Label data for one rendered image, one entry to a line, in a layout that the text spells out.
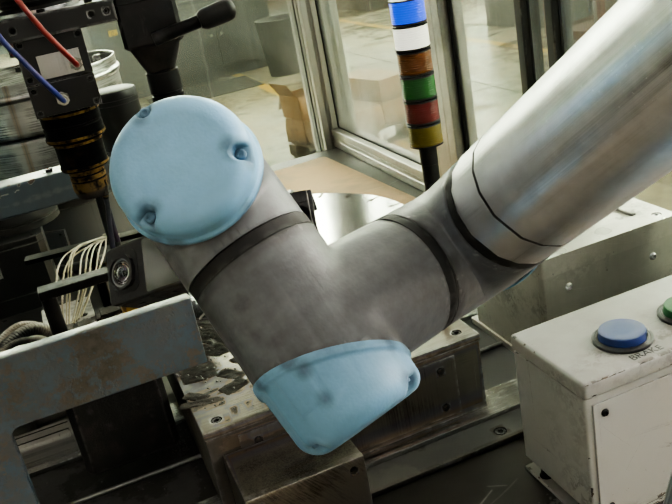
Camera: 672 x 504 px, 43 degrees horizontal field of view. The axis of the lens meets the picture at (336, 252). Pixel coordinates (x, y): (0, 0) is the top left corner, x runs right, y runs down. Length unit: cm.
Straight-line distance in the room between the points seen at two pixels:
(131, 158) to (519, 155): 19
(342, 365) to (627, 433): 40
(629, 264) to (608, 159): 60
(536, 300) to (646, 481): 25
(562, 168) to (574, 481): 44
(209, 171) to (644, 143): 20
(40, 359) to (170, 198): 35
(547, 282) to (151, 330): 43
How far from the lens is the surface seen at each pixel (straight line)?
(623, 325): 78
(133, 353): 75
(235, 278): 42
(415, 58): 110
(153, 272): 63
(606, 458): 77
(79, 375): 75
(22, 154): 152
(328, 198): 106
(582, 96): 40
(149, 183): 42
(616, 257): 99
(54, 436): 105
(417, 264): 46
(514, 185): 43
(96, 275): 91
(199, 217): 41
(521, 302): 100
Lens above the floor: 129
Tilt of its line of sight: 22 degrees down
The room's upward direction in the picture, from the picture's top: 11 degrees counter-clockwise
